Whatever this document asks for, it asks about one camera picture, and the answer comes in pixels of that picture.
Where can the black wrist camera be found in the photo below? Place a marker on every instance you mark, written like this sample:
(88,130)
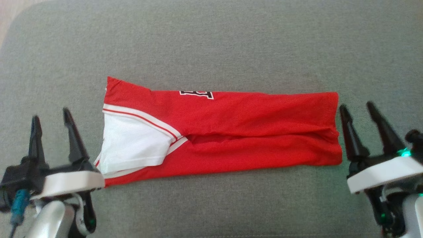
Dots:
(415,140)
(19,178)

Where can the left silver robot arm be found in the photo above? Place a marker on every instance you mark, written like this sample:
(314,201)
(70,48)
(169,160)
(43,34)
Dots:
(53,221)

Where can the grey sofa seat cushion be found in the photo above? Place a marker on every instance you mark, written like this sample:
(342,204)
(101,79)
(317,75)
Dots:
(211,43)

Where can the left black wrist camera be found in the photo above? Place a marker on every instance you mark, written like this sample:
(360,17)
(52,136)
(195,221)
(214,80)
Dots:
(19,178)

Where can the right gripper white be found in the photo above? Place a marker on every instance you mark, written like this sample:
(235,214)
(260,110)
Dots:
(383,173)

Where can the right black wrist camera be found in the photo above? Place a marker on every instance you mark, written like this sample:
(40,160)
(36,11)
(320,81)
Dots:
(415,140)

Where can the red jersey with black print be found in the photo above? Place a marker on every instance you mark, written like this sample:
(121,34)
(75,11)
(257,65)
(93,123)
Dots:
(248,132)

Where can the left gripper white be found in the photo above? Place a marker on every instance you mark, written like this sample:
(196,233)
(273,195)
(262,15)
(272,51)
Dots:
(72,181)

